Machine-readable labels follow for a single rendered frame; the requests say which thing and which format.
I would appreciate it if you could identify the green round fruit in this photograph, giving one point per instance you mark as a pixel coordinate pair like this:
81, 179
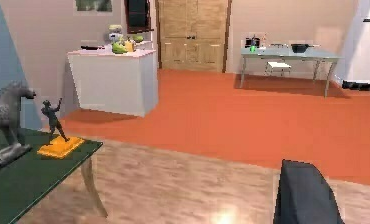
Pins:
138, 38

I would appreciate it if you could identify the black coffee machine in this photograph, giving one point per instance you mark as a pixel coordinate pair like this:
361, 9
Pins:
252, 42

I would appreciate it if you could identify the white stool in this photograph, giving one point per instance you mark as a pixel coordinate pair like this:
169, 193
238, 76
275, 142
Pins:
278, 66

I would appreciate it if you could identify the green bottle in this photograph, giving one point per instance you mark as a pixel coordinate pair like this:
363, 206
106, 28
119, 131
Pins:
252, 47

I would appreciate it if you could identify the white and green jar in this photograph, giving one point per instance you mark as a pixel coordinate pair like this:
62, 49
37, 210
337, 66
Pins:
115, 32

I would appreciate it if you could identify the dark framed window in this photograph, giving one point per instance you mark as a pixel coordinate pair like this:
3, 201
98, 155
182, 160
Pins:
138, 15

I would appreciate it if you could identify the pale blue-grey table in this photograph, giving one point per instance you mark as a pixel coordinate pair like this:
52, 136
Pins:
289, 55

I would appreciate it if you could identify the dark green table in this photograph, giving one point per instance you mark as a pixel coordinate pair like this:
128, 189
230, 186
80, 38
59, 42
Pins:
29, 173

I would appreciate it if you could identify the green framed picture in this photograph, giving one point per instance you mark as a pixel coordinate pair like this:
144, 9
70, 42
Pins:
93, 5

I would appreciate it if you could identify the white kitchen counter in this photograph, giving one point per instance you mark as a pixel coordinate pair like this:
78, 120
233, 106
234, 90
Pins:
116, 80

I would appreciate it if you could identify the wooden double door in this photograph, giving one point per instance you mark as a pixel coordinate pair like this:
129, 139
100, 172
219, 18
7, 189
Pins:
192, 33

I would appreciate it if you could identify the black frying pan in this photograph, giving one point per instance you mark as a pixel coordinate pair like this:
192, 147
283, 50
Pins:
92, 47

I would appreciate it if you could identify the white fridge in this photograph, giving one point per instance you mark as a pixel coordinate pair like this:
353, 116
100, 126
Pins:
359, 50

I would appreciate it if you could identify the grey horse statue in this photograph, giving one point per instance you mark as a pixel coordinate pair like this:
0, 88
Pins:
8, 116

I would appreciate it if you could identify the dark figurine on yellow base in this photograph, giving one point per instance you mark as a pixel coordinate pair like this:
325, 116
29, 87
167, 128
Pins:
56, 136

